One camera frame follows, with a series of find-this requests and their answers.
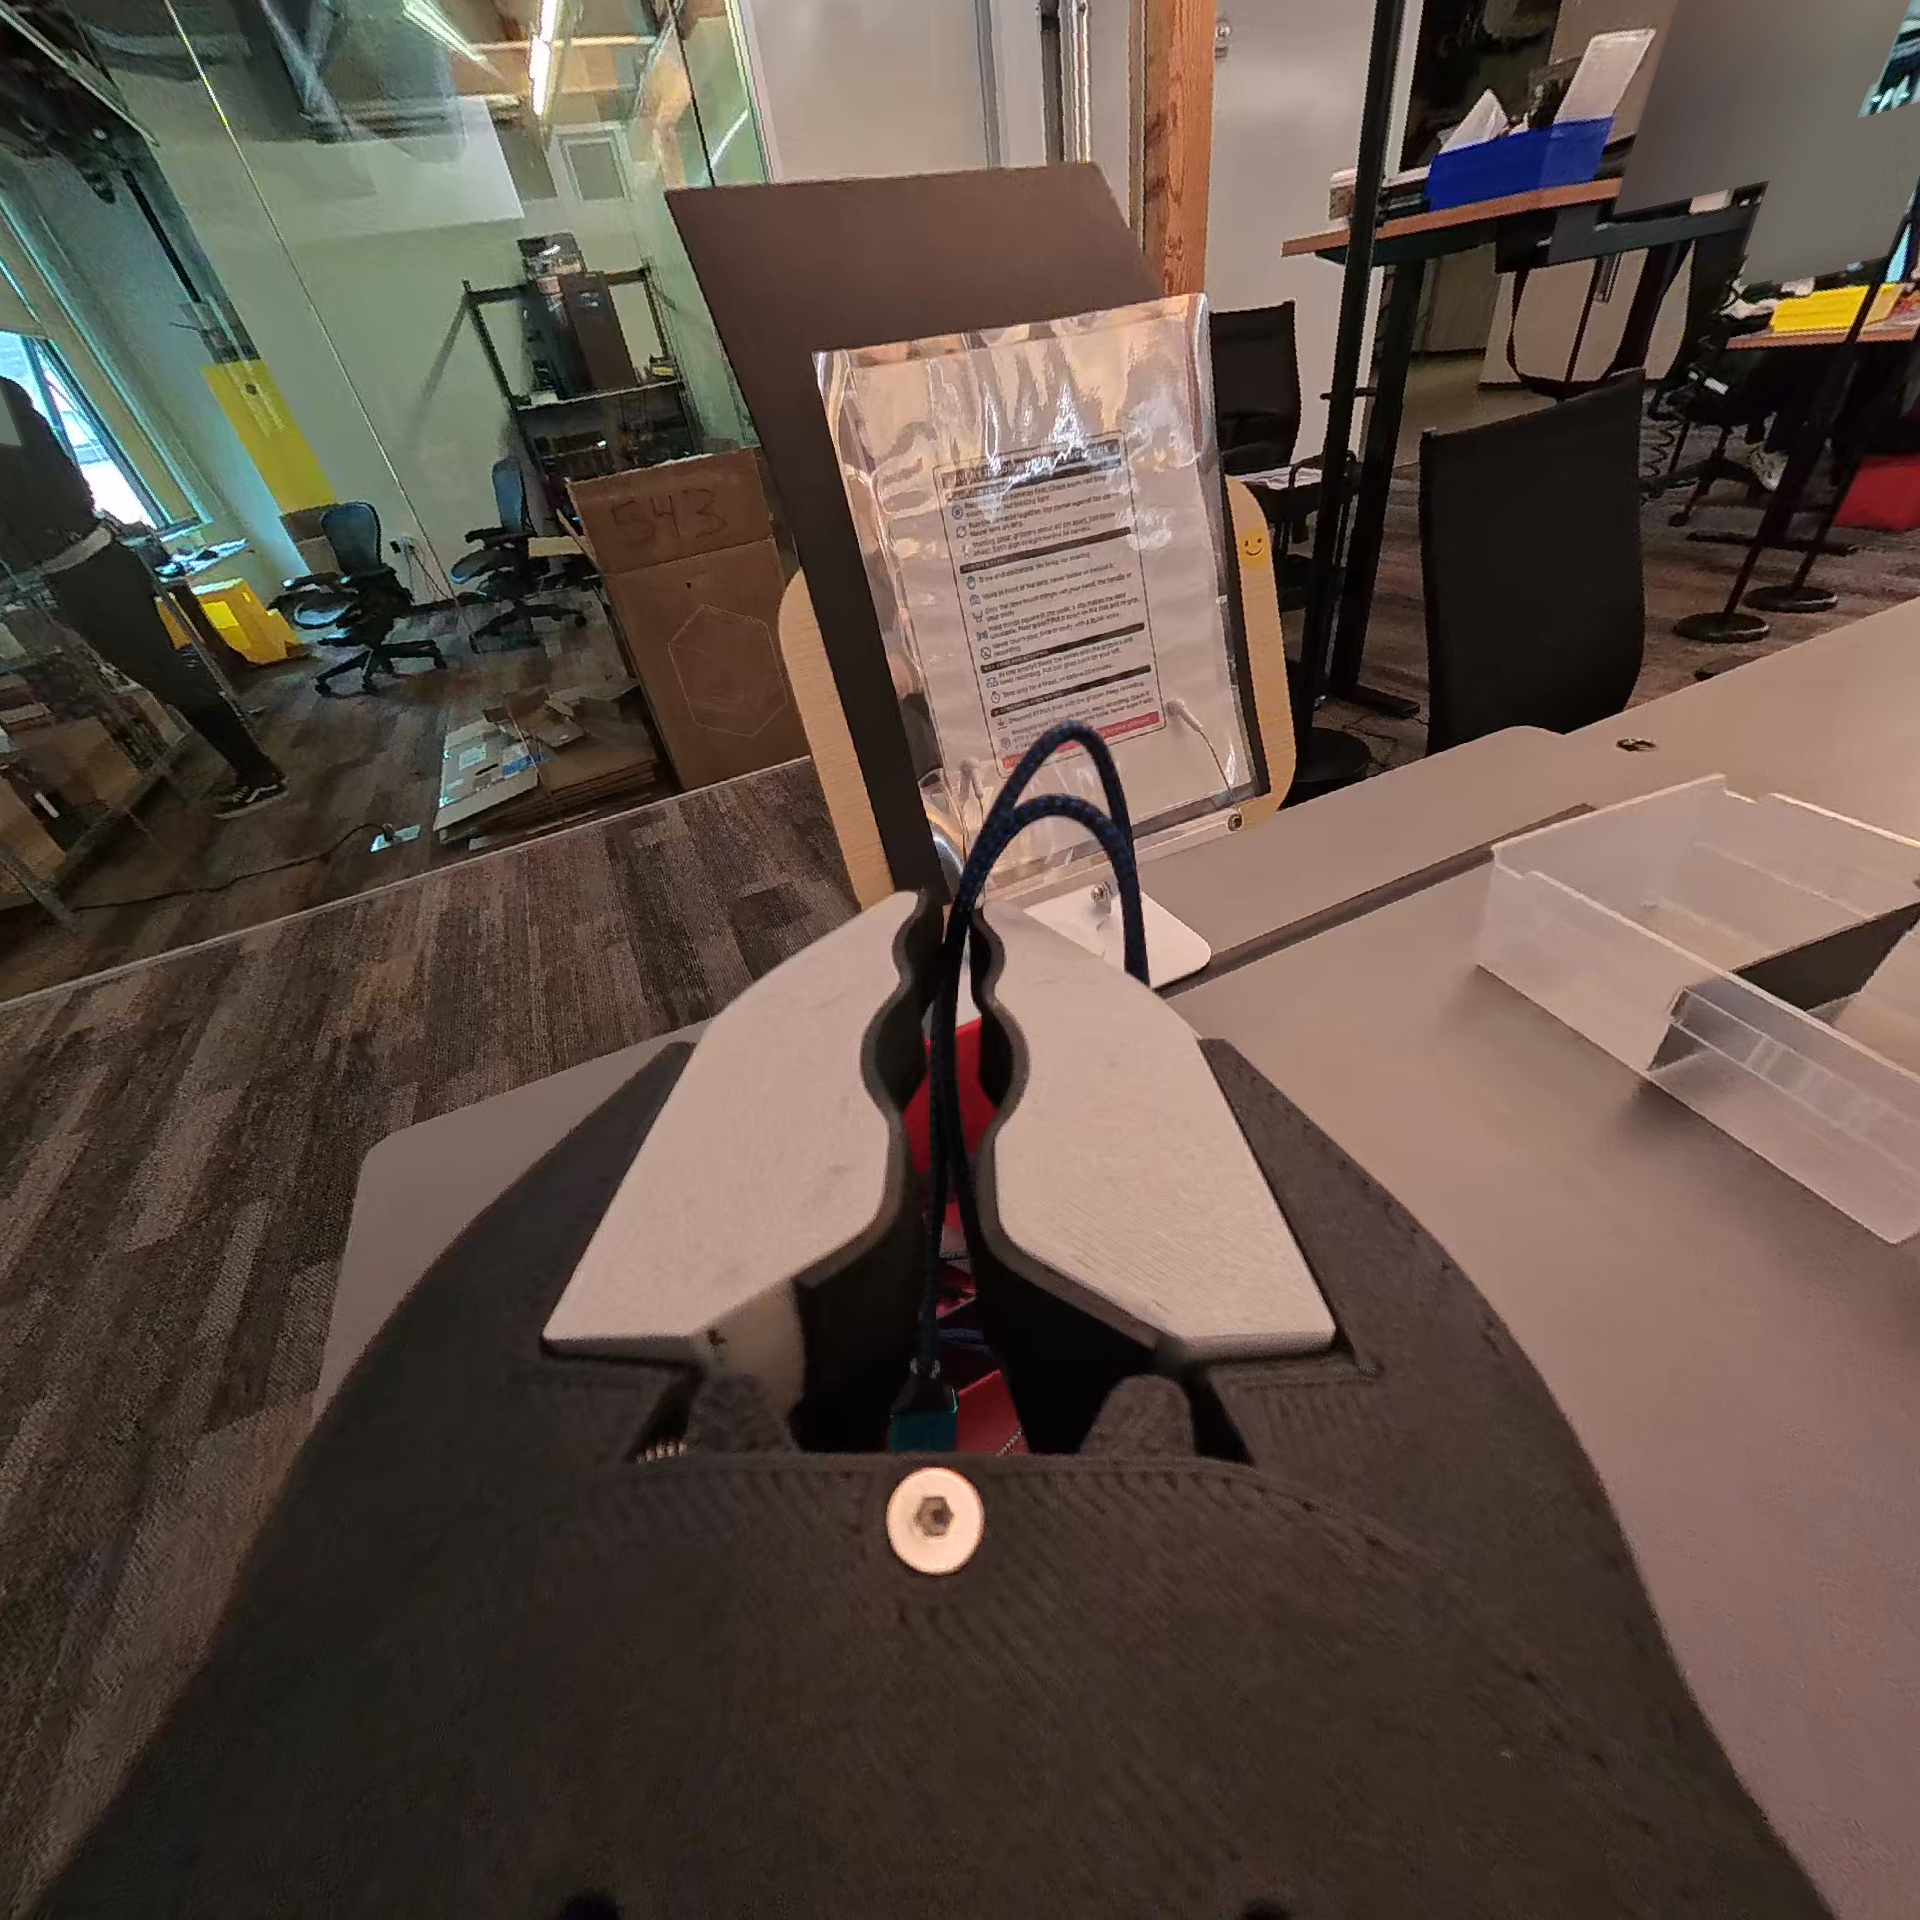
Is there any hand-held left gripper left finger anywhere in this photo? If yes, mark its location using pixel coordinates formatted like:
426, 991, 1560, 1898
543, 887, 934, 1446

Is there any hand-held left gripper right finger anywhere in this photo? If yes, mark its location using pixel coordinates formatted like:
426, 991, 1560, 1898
973, 904, 1340, 1446

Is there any blue braided cable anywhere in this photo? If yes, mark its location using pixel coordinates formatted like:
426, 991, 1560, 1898
885, 718, 1157, 1458

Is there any clear plastic bin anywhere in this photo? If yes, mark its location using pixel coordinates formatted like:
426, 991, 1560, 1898
1477, 773, 1920, 1243

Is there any black slab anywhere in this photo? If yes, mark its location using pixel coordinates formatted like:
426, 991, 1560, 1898
1727, 898, 1920, 1019

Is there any flattened cardboard pile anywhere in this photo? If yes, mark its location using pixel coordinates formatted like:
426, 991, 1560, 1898
431, 677, 665, 850

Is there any brown cardboard box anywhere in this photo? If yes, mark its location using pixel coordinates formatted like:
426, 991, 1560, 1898
565, 446, 816, 795

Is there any black office chair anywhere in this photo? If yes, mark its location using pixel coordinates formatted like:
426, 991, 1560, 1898
451, 453, 606, 650
273, 502, 448, 695

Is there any clear acrylic sign holder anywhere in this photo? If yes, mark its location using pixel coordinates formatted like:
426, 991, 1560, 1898
816, 293, 1256, 987

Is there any black fabric chair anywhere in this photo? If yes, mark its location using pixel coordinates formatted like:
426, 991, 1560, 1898
1419, 371, 1651, 756

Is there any black mesh chair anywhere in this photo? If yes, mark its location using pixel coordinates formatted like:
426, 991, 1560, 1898
1209, 299, 1360, 517

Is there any black metal shelving rack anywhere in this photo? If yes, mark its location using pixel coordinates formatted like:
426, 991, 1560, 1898
461, 231, 708, 503

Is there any black flat board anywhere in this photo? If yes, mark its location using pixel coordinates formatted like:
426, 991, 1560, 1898
665, 161, 1187, 891

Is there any black metal pole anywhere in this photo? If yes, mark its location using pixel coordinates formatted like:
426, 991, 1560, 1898
1294, 0, 1426, 722

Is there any wooden top standing desk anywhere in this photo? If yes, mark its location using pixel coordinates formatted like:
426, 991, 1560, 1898
1283, 148, 1773, 451

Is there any blue storage bin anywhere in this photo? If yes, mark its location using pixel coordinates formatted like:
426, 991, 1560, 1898
1424, 116, 1620, 212

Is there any yellow flat box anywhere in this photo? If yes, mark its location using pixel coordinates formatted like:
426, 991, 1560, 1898
1769, 282, 1920, 337

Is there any grey flat panel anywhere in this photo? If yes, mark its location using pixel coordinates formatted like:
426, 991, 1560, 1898
1614, 0, 1920, 221

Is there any yellow wall poster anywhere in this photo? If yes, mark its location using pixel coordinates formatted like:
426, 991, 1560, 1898
201, 358, 335, 517

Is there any wooden post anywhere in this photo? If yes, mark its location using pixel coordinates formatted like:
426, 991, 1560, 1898
1137, 0, 1221, 300

